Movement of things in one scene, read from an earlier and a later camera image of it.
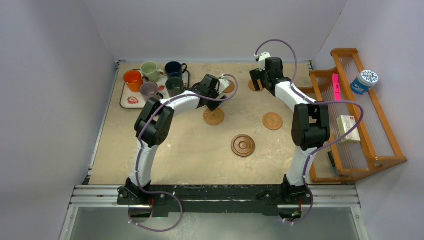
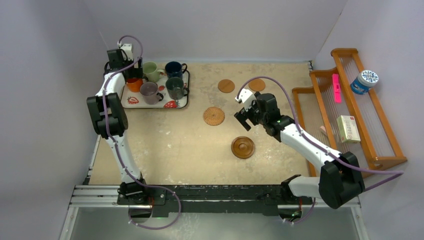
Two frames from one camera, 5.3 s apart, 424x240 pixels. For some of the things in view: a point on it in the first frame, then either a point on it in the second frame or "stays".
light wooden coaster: [251, 86] stays
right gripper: [256, 74] → [242, 116]
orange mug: [134, 79] stays
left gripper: [212, 104] → [136, 72]
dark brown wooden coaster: [242, 145] stays
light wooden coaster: [229, 88] stays
